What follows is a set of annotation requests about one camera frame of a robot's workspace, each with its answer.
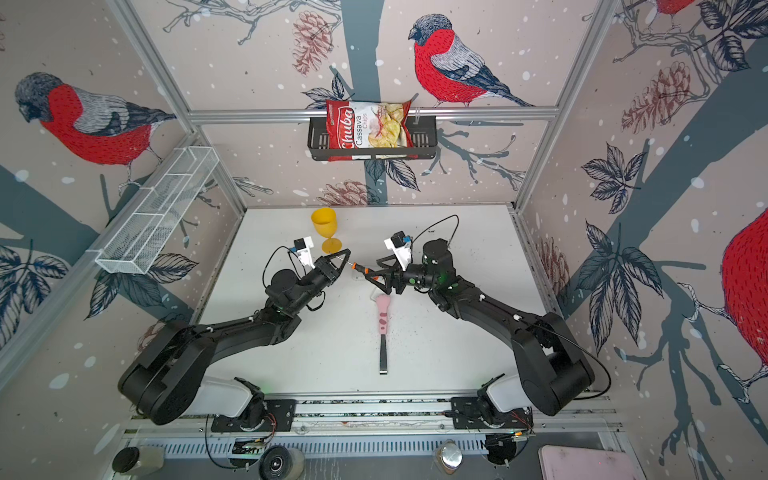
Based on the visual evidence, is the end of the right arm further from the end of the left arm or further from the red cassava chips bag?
the red cassava chips bag

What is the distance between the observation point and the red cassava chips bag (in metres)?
0.87

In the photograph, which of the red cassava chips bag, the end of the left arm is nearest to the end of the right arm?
the end of the left arm
